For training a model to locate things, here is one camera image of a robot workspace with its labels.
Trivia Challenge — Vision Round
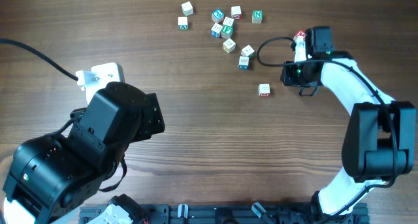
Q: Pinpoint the block with red M side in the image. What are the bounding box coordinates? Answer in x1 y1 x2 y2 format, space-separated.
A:
258 84 271 97

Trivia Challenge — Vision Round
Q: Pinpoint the red letter M block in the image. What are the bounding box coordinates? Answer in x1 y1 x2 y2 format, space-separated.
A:
293 31 306 42

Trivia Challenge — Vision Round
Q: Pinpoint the block with blue X side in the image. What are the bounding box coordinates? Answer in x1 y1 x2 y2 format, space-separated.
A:
238 56 249 70

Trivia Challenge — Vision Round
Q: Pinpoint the yellow bordered block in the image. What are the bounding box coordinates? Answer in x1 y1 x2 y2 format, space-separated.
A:
222 39 236 54

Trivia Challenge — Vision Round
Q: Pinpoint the block with green letter side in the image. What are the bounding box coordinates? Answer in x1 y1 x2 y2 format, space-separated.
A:
178 16 189 30

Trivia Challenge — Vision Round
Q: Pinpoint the right black cable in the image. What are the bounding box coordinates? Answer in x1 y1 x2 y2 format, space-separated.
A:
256 36 399 224

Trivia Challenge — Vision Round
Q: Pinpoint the white block green N side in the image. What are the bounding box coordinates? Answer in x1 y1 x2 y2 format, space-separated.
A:
241 45 255 59

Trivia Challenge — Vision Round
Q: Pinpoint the white picture block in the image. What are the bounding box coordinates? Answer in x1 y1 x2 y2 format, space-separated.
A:
223 17 234 27

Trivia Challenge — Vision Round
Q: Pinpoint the plain white wooden block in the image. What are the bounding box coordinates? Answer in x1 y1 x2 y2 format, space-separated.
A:
181 1 194 16

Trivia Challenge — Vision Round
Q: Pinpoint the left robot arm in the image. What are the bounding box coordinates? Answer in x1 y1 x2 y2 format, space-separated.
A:
3 82 165 223

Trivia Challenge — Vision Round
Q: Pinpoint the green letter N block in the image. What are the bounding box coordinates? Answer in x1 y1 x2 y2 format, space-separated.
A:
251 10 263 24

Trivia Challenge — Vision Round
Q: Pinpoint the left black cable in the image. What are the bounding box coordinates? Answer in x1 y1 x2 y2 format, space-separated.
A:
0 38 80 82

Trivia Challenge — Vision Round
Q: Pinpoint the green letter F block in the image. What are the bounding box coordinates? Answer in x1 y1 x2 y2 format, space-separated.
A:
221 25 233 39

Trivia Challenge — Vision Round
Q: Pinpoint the black cable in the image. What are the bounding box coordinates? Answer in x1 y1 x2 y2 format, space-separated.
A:
256 36 399 224
0 38 80 82

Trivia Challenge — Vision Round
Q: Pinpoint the blue letter P block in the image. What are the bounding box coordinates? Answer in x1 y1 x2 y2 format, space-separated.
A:
212 9 225 24

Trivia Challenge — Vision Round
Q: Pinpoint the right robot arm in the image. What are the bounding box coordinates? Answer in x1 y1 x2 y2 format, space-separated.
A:
281 27 417 223

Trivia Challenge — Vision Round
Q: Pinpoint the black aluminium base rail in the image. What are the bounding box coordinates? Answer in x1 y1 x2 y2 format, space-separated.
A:
78 204 370 224

